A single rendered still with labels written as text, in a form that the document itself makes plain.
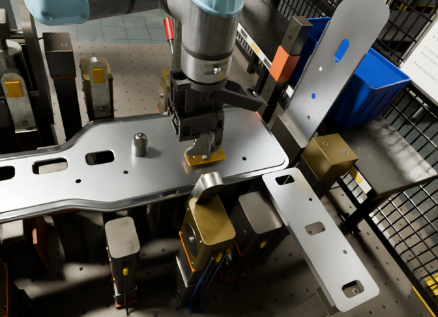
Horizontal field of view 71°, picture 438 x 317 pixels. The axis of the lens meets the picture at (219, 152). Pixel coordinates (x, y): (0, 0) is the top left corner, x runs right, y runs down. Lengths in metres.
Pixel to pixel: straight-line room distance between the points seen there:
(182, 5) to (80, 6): 0.12
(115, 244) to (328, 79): 0.53
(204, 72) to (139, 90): 0.84
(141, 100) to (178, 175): 0.65
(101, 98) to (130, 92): 0.54
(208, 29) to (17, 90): 0.41
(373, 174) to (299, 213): 0.22
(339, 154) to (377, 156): 0.14
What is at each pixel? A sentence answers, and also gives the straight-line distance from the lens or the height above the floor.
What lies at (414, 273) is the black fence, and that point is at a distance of 1.08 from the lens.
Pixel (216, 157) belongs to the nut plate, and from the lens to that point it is 0.65.
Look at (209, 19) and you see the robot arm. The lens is 0.40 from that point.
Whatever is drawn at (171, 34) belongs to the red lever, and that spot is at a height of 1.13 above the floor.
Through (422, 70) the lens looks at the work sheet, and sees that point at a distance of 0.92.
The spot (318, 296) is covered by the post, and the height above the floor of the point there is 0.93.
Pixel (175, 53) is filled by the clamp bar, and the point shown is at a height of 1.13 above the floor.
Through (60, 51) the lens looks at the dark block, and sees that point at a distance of 0.70.
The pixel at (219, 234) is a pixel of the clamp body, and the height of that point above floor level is 1.04.
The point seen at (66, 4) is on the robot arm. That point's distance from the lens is 0.41.
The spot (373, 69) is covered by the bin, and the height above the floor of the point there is 1.12.
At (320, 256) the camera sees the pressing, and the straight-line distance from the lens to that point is 0.63.
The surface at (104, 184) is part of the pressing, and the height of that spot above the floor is 1.00.
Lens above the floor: 1.50
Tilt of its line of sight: 47 degrees down
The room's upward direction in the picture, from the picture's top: 19 degrees clockwise
